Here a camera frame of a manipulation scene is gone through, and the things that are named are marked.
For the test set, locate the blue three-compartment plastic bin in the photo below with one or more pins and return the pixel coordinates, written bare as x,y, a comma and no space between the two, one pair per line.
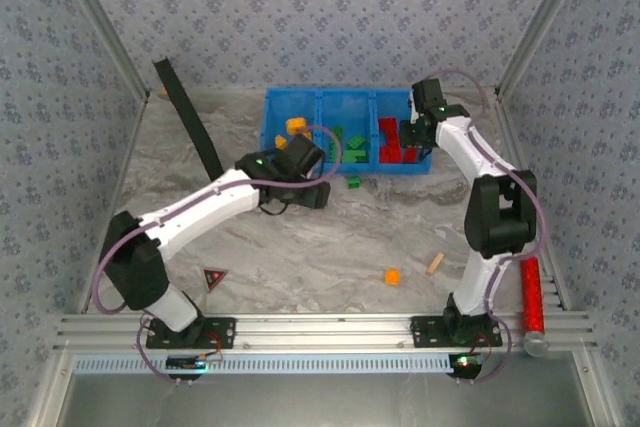
350,107

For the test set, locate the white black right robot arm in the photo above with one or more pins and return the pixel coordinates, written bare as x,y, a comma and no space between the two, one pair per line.
462,147

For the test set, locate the aluminium frame post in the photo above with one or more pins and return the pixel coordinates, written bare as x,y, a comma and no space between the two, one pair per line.
105,32
542,22

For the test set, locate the red triangle warning sign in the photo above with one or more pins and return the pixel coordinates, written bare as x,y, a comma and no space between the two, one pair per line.
214,278

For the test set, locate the long green lego brick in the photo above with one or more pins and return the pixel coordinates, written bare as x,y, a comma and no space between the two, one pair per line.
352,156

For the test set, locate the long aluminium base rail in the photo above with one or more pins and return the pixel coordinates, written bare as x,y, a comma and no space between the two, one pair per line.
320,332

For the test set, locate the aluminium lower frame bar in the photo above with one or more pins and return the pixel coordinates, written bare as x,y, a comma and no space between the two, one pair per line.
595,392
50,387

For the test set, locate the grey metal panel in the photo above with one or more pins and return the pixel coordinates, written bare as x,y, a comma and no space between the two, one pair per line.
325,402

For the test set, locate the yellow lego brick with hole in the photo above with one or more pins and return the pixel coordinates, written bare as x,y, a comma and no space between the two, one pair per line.
307,134

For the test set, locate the red glitter tube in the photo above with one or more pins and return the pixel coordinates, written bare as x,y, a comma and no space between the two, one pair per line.
532,297

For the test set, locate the long red lego brick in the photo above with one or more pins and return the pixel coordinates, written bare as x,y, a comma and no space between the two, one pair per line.
410,159
395,140
389,155
386,125

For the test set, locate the aluminium side rail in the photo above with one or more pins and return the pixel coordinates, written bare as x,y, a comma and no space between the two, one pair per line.
125,167
511,137

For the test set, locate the small green circuit board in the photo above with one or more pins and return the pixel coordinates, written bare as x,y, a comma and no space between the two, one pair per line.
465,362
187,362

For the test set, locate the black flat strip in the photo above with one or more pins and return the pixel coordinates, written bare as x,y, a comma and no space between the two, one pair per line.
185,107

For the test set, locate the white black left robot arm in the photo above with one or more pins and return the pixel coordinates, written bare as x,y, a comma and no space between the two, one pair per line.
200,204

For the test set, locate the small wooden block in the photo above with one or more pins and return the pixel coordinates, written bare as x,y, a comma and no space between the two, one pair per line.
434,264

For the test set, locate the orange lego brick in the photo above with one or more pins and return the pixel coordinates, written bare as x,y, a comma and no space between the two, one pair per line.
392,276

